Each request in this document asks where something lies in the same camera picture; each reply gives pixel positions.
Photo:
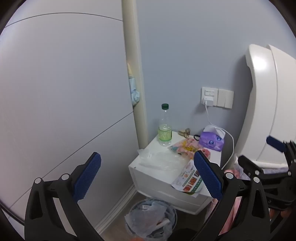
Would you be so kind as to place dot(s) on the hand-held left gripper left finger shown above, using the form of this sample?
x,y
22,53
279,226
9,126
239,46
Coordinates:
x,y
86,178

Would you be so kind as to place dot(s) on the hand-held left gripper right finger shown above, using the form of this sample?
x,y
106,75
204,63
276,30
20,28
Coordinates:
x,y
208,176

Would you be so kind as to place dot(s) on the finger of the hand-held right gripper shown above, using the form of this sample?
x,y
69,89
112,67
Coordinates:
x,y
248,165
275,143

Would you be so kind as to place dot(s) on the white printed leaflet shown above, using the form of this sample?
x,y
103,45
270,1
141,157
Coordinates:
x,y
188,178

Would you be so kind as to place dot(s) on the purple tissue pack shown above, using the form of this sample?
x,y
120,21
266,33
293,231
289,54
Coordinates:
x,y
210,141

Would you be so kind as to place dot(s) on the pink snack packet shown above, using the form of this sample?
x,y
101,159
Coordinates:
x,y
185,147

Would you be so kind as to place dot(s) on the grey trash bin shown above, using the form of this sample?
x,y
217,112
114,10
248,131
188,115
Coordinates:
x,y
174,215

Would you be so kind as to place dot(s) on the clear plastic bag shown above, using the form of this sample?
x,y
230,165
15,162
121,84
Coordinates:
x,y
157,160

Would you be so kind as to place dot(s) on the clear green-capped plastic bottle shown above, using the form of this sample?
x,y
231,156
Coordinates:
x,y
165,134

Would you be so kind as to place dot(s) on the translucent bin liner bag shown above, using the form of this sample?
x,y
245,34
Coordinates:
x,y
143,220

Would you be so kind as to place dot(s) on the pink bedding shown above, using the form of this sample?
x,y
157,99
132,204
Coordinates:
x,y
231,172

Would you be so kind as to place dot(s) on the white bed headboard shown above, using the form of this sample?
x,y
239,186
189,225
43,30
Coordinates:
x,y
261,104

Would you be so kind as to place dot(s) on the beige hair claw clip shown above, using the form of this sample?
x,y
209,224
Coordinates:
x,y
183,132

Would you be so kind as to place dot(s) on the white nightstand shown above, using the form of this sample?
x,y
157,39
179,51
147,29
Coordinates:
x,y
152,180

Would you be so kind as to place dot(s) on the white charger plug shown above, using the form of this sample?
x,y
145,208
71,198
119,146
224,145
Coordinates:
x,y
209,101

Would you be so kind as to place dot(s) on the white wardrobe door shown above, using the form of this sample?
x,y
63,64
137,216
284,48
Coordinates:
x,y
57,92

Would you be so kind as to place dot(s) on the white wall socket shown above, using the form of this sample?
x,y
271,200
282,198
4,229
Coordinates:
x,y
209,92

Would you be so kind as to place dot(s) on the beige wardrobe frame post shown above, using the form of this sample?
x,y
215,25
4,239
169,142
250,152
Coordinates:
x,y
136,69

